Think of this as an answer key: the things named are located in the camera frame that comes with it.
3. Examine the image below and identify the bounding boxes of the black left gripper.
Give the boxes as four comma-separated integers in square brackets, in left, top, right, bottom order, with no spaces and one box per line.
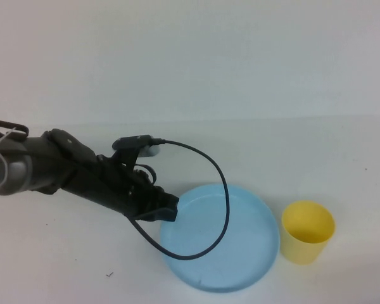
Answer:
[65,154,181,223]

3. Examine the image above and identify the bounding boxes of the light blue round plate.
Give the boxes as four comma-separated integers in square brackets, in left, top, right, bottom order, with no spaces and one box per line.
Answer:
[159,182,281,294]

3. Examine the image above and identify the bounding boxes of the yellow plastic cup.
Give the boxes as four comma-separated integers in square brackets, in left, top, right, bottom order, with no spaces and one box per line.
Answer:
[281,199,337,266]

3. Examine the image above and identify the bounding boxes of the white zip tie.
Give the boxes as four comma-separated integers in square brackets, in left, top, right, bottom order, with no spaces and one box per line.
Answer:
[0,127,25,189]

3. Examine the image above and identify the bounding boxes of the black camera cable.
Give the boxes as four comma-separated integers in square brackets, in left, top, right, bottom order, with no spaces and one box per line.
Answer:
[126,138,231,261]

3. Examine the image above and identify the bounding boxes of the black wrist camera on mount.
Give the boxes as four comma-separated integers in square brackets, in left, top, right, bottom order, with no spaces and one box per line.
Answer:
[111,134,163,165]

